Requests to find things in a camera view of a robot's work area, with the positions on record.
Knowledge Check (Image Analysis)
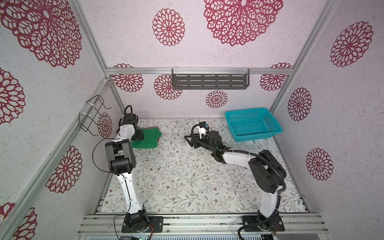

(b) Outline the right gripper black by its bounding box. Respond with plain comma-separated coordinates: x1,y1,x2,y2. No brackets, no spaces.
185,133,217,155

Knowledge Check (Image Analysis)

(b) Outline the green tank top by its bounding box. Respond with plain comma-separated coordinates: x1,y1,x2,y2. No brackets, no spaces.
131,128,163,149

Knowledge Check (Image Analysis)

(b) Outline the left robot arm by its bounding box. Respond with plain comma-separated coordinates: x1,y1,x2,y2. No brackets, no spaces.
105,113,150,233

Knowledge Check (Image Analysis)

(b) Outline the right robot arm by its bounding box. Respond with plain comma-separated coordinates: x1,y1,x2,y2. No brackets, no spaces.
185,131,287,224

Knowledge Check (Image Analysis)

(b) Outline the teal plastic basket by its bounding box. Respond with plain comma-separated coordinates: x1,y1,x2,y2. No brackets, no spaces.
225,108,283,143

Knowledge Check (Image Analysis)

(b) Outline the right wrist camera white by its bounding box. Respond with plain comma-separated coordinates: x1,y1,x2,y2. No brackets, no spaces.
199,122,210,139

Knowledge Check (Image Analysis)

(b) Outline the black wire wall rack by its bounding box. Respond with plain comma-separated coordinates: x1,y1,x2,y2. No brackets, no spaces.
78,95,111,137

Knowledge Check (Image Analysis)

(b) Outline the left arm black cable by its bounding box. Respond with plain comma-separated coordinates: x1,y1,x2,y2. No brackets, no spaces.
91,104,134,240

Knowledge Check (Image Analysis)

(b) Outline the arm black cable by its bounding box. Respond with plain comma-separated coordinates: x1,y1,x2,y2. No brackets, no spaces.
191,123,286,240
91,104,134,240

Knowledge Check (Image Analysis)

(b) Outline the grey wall shelf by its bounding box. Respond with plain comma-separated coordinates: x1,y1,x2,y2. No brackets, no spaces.
171,69,250,90

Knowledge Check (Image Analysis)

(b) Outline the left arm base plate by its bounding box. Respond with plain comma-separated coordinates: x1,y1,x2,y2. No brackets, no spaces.
121,216,164,234

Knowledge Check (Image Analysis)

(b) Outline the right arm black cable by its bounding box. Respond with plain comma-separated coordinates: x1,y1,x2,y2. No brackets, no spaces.
191,123,286,240

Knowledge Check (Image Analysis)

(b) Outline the aluminium front rail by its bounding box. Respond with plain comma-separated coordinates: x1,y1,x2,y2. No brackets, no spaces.
77,213,329,236

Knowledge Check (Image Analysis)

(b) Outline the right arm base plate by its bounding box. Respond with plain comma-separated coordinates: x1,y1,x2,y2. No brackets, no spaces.
242,214,286,232

